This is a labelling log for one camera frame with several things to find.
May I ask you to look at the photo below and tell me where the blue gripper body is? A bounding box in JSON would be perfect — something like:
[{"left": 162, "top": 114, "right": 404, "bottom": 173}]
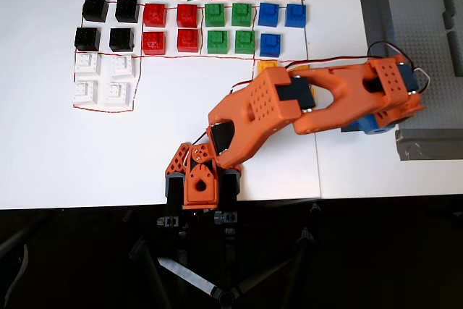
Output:
[{"left": 356, "top": 112, "right": 398, "bottom": 137}]

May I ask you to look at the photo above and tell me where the blue lego block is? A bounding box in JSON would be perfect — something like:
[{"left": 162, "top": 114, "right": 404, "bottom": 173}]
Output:
[
  {"left": 258, "top": 2, "right": 281, "bottom": 28},
  {"left": 284, "top": 4, "right": 307, "bottom": 28},
  {"left": 259, "top": 33, "right": 282, "bottom": 59}
]

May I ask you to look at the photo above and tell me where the red lego block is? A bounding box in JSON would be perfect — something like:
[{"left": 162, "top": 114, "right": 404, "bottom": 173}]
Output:
[
  {"left": 176, "top": 28, "right": 200, "bottom": 53},
  {"left": 176, "top": 4, "right": 199, "bottom": 28},
  {"left": 141, "top": 30, "right": 166, "bottom": 55},
  {"left": 143, "top": 3, "right": 169, "bottom": 28}
]

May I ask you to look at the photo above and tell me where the white lego block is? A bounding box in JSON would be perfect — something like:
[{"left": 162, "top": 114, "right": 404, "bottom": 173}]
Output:
[
  {"left": 74, "top": 51, "right": 102, "bottom": 75},
  {"left": 108, "top": 54, "right": 137, "bottom": 79},
  {"left": 103, "top": 81, "right": 131, "bottom": 106},
  {"left": 72, "top": 80, "right": 99, "bottom": 104}
]

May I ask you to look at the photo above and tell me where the black lego block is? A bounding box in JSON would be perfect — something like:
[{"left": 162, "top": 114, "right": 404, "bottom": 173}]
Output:
[
  {"left": 108, "top": 27, "right": 135, "bottom": 53},
  {"left": 114, "top": 0, "right": 141, "bottom": 24},
  {"left": 74, "top": 26, "right": 101, "bottom": 52},
  {"left": 81, "top": 0, "right": 109, "bottom": 23}
]

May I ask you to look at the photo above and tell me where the grey lego baseplate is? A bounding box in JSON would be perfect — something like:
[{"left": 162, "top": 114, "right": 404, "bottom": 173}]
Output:
[{"left": 371, "top": 0, "right": 463, "bottom": 132}]

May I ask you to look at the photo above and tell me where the black grey table clamp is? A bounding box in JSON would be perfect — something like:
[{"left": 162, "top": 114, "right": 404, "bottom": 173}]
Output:
[
  {"left": 156, "top": 174, "right": 187, "bottom": 229},
  {"left": 213, "top": 169, "right": 242, "bottom": 225}
]

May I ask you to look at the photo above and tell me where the black tripod stand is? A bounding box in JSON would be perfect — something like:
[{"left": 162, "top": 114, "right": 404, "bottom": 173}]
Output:
[{"left": 122, "top": 200, "right": 323, "bottom": 306}]

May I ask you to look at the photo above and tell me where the grey duct tape strip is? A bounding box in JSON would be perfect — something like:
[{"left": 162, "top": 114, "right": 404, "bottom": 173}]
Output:
[
  {"left": 359, "top": 0, "right": 395, "bottom": 59},
  {"left": 394, "top": 127, "right": 463, "bottom": 161}
]

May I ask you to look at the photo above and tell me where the red white black servo cable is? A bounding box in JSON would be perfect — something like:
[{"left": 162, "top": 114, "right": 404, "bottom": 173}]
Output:
[{"left": 187, "top": 41, "right": 432, "bottom": 145}]

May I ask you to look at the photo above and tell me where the grey straight lego wall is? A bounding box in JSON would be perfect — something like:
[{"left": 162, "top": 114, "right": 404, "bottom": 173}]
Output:
[{"left": 446, "top": 30, "right": 463, "bottom": 77}]

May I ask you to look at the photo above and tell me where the grey L-shaped lego wall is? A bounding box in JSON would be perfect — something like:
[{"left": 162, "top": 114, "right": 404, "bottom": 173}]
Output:
[{"left": 440, "top": 0, "right": 463, "bottom": 30}]

